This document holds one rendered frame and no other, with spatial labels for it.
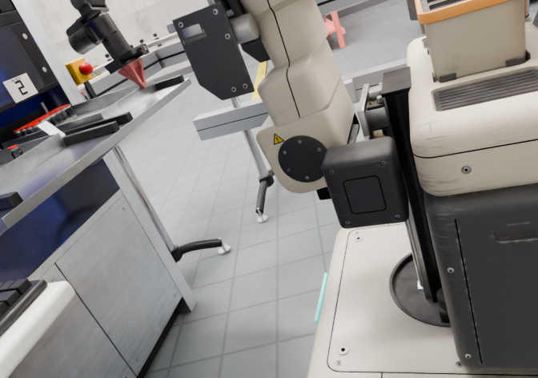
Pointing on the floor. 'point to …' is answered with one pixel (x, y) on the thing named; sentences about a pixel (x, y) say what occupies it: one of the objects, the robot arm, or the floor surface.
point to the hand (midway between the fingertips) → (143, 85)
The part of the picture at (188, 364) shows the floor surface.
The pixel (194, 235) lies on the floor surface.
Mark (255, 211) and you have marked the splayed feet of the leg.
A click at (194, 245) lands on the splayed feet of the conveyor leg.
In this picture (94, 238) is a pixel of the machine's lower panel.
